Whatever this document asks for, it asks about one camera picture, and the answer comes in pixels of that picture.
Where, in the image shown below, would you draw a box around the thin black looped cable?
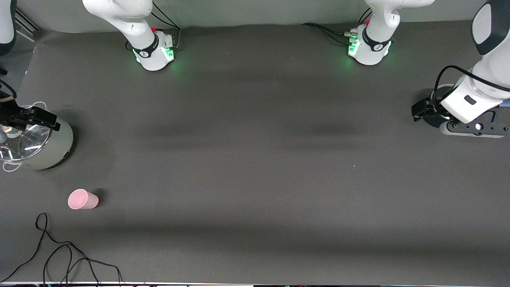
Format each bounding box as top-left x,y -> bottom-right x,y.
0,212 -> 123,285

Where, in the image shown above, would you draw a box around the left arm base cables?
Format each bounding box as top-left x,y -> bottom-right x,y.
301,8 -> 371,45

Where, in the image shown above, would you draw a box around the black cable along right arm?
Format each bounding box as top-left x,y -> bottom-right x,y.
0,79 -> 18,101

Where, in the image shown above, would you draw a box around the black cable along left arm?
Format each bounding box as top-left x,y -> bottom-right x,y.
433,65 -> 510,108

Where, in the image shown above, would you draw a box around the glass lid with blue knob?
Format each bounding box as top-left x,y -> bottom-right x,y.
432,84 -> 455,101

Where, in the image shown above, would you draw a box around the pink cup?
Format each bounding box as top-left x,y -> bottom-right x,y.
68,189 -> 99,210

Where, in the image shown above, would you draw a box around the dark blue saucepan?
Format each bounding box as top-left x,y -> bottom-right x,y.
422,84 -> 510,129

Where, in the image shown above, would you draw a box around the dark grey table mat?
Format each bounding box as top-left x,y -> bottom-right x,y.
0,20 -> 510,285

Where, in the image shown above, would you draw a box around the silver cooking pot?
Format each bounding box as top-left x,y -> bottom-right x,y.
0,102 -> 75,173

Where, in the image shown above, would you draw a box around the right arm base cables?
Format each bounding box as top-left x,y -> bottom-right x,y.
151,2 -> 182,50

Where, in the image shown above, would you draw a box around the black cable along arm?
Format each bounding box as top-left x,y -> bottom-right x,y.
433,65 -> 510,108
0,79 -> 18,101

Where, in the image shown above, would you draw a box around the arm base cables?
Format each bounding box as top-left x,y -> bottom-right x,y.
151,2 -> 182,50
301,8 -> 371,45

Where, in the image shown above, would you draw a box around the grey metal frame rail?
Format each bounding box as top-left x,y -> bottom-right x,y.
16,10 -> 42,34

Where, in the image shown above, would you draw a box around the glass lid with bronze knob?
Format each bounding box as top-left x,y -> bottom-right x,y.
0,106 -> 53,162

